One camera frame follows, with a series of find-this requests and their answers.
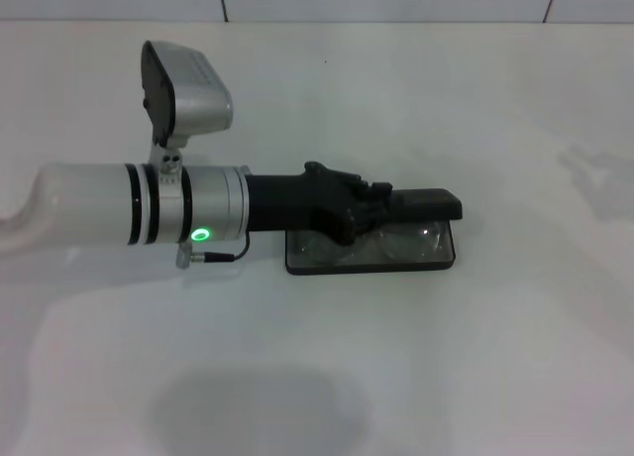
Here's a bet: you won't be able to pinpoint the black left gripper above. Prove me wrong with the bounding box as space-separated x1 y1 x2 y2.
245 161 394 248

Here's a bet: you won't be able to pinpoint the clear white glasses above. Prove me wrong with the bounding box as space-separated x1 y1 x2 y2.
294 222 445 267

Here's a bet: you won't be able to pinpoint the black glasses case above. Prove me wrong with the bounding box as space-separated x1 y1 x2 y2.
284 187 464 278

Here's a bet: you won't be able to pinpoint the left gripper cable with plug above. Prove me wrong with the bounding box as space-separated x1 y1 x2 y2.
175 235 250 269

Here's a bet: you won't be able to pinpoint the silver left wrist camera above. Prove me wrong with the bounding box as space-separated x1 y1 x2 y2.
140 40 235 153

